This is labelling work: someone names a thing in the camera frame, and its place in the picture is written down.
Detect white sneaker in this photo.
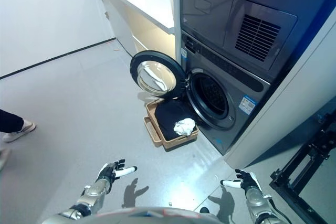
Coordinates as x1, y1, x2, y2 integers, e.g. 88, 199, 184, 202
2, 120, 37, 143

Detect narrow white vertical panel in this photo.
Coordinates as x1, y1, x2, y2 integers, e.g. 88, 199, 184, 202
172, 0, 182, 63

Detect grey stacked dryer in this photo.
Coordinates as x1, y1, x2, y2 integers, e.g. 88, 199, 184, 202
179, 0, 336, 83

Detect tan plastic laundry basket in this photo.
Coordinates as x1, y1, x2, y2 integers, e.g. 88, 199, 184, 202
143, 99, 200, 152

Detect white cabinet side panel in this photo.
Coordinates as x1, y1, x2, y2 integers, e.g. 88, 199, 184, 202
224, 39, 336, 168

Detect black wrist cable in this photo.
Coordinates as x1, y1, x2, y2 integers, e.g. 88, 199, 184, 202
267, 197, 280, 216

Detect black clothes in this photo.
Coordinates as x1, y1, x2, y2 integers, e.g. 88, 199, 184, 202
154, 102, 197, 141

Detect person's dark trouser leg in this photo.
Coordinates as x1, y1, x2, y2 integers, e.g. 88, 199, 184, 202
0, 109, 25, 133

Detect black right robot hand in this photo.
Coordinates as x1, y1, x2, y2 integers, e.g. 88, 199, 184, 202
219, 168, 263, 190

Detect white crumpled cloth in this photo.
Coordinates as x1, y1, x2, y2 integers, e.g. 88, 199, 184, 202
173, 118, 196, 137

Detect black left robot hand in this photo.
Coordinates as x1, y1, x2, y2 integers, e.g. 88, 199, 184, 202
97, 158, 138, 184

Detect round glass washing machine door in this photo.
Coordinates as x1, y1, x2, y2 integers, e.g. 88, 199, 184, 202
130, 50, 190, 100

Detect silver robot torso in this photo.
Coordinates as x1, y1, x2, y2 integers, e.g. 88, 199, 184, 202
41, 206, 224, 224

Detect black metal frame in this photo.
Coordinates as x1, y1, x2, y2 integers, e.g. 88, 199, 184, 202
269, 111, 336, 224

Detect blue energy label sticker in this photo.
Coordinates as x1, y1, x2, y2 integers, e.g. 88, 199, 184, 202
240, 94, 257, 114

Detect grey front-load washing machine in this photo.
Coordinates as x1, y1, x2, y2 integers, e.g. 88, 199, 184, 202
180, 29, 272, 156

